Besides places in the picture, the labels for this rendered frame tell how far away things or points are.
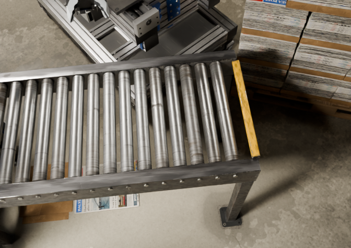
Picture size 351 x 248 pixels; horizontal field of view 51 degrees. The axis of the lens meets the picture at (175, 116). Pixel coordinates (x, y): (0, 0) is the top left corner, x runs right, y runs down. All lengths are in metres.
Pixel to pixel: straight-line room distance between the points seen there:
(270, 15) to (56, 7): 1.52
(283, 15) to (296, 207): 1.05
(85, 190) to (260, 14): 1.11
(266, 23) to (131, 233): 1.30
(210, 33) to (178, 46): 0.22
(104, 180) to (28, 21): 1.94
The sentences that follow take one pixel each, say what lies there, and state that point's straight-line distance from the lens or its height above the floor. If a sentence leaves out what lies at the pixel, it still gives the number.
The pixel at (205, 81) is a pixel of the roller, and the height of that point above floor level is 0.80.
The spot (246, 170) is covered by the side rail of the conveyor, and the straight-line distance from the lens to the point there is 1.34.
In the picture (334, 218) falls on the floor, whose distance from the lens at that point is 2.24.
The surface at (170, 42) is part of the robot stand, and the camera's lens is 2.40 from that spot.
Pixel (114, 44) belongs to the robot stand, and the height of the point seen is 0.21.
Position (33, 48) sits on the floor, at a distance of 2.87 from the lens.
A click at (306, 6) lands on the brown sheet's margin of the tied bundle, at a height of 0.86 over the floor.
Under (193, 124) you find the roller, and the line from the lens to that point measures 1.40.
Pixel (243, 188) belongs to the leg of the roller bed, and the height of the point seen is 0.60.
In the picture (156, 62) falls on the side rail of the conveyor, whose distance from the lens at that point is 1.56.
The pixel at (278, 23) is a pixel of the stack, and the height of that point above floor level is 0.71.
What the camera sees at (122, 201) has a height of 0.01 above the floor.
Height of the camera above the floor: 2.05
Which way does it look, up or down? 62 degrees down
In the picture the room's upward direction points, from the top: 5 degrees counter-clockwise
